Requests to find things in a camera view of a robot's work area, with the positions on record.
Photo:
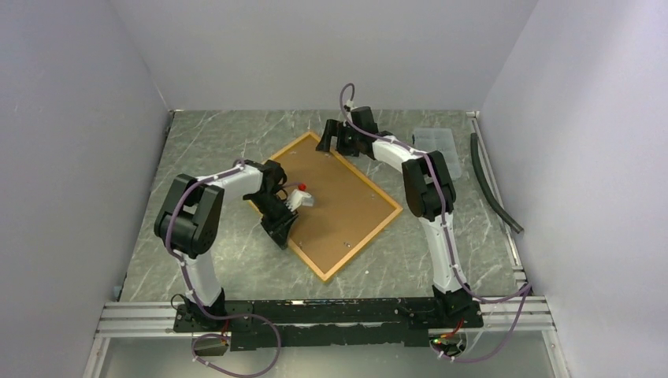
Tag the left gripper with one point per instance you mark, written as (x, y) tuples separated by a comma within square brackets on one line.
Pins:
[(279, 228)]

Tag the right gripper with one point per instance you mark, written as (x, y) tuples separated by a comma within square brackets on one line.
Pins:
[(333, 128)]

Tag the brown backing board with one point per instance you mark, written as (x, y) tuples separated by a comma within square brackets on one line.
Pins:
[(339, 203)]

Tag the yellow picture frame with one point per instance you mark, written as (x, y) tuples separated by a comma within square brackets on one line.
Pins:
[(334, 274)]

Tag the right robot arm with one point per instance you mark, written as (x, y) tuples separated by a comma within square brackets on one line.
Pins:
[(430, 195)]

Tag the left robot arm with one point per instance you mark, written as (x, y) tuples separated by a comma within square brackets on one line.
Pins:
[(189, 218)]

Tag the clear plastic organizer box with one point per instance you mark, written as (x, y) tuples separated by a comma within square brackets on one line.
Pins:
[(443, 140)]

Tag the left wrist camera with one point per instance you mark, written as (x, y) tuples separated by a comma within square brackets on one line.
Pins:
[(299, 197)]

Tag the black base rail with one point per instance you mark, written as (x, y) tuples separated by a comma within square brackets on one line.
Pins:
[(332, 322)]

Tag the aluminium extrusion frame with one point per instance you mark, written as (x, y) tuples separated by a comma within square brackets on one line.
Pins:
[(156, 320)]

